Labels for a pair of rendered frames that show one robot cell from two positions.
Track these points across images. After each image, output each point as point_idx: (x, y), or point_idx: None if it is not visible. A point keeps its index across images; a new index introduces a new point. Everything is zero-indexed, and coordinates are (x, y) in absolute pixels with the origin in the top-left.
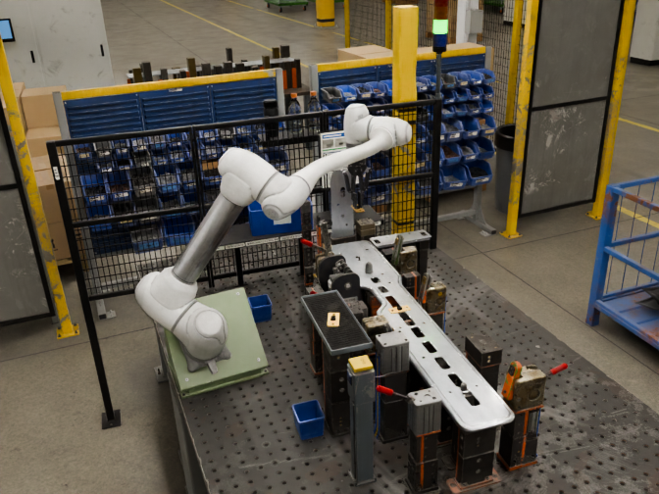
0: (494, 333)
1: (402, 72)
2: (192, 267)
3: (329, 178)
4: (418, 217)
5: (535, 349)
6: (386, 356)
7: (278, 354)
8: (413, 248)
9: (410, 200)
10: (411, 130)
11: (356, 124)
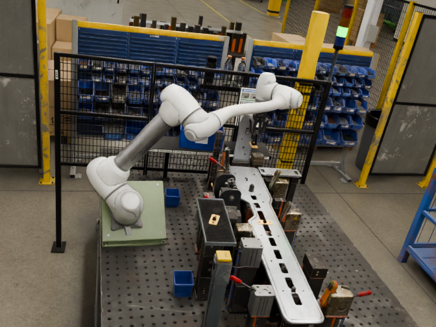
0: (328, 254)
1: (308, 57)
2: (128, 159)
3: (241, 119)
4: (296, 159)
5: (354, 272)
6: (244, 254)
7: (175, 231)
8: (285, 181)
9: (293, 146)
10: (302, 100)
11: (265, 87)
